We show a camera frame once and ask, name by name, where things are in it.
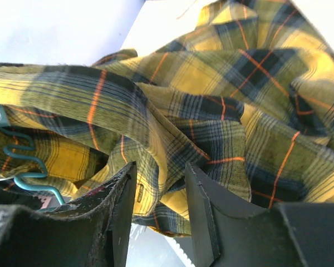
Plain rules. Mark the blue hanger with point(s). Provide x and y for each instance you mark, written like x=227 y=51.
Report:
x=34 y=168

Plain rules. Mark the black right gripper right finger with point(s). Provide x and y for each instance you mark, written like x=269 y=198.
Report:
x=229 y=231

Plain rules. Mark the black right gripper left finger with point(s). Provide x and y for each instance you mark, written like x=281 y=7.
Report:
x=91 y=230

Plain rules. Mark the yellow plaid shirt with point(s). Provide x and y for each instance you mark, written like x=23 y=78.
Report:
x=248 y=96

